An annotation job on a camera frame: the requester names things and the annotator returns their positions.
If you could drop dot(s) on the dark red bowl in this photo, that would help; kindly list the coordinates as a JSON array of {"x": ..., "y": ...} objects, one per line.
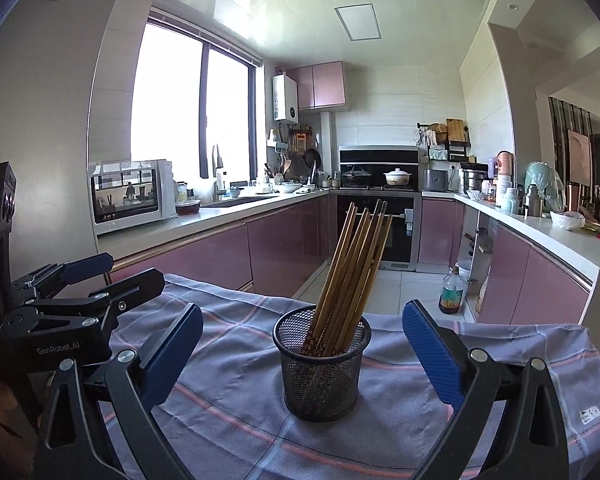
[{"x": 187, "y": 208}]

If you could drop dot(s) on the square ceiling light panel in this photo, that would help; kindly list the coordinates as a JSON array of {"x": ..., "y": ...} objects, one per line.
[{"x": 357, "y": 22}]

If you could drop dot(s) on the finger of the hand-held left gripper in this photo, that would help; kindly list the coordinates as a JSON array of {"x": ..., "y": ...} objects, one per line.
[
  {"x": 140, "y": 285},
  {"x": 87, "y": 265}
]

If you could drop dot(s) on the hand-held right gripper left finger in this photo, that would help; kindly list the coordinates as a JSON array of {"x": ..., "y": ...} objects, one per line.
[{"x": 172, "y": 350}]

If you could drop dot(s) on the pink lower cabinet run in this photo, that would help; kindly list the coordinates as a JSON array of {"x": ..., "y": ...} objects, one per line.
[
  {"x": 530, "y": 280},
  {"x": 270, "y": 245}
]

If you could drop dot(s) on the white bowl in plastic bag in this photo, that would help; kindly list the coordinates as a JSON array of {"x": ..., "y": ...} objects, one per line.
[{"x": 567, "y": 220}]

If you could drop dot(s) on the black wall storage rack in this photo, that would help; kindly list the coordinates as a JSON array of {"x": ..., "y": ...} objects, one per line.
[{"x": 445, "y": 147}]

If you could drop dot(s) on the large kitchen window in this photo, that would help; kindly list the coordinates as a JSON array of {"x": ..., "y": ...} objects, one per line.
[{"x": 170, "y": 100}]

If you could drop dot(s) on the black pot with glass lid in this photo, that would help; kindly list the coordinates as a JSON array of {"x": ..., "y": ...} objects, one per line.
[{"x": 356, "y": 176}]

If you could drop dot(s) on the white casserole pot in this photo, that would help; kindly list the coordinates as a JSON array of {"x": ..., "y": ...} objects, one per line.
[{"x": 399, "y": 177}]

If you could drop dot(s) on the black integrated stove oven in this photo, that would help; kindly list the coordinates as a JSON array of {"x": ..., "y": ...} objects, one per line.
[{"x": 405, "y": 240}]

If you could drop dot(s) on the stainless steel pot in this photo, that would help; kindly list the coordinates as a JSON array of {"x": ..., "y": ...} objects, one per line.
[{"x": 475, "y": 181}]

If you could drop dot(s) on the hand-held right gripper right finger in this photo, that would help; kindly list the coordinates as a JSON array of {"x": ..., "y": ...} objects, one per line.
[{"x": 432, "y": 350}]

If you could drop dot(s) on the pink kettle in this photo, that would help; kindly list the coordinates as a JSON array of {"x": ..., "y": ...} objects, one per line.
[{"x": 505, "y": 162}]

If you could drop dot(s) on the black mesh holder cup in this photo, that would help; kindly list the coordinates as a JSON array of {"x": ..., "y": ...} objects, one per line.
[{"x": 320, "y": 390}]

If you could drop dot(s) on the grey plaid tablecloth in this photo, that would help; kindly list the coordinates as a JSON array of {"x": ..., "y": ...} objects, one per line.
[{"x": 240, "y": 360}]

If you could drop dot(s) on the bunch of wooden chopsticks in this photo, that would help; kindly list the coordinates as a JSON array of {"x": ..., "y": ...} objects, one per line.
[{"x": 350, "y": 270}]

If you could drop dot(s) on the plastic cooking oil bottle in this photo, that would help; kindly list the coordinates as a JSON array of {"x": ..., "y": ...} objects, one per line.
[{"x": 452, "y": 295}]

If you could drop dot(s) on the white wall water heater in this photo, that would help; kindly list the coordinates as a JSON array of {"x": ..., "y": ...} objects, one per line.
[{"x": 285, "y": 97}]

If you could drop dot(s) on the white microwave oven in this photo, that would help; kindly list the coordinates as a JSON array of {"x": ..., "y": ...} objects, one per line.
[{"x": 130, "y": 195}]

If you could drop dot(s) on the steel thermos flask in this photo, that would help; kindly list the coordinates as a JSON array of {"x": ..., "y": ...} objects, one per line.
[{"x": 532, "y": 202}]

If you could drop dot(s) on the mint appliance in plastic cover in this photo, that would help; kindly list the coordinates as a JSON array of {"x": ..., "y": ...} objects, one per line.
[{"x": 545, "y": 180}]

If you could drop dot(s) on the hanging black frying pan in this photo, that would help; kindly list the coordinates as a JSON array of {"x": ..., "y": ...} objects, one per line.
[{"x": 312, "y": 159}]

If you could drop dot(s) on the pink upper wall cabinet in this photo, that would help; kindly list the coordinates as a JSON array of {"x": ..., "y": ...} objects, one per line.
[{"x": 320, "y": 85}]

